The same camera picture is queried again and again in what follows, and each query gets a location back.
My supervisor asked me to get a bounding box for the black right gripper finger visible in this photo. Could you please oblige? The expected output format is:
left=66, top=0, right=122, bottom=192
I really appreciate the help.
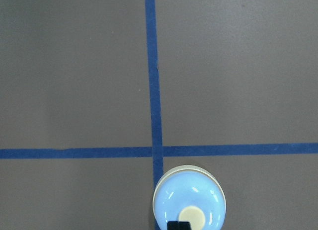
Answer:
left=167, top=221, right=191, bottom=230

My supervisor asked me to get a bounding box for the blue call bell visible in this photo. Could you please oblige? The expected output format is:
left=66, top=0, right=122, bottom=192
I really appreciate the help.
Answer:
left=153, top=165, right=227, bottom=230

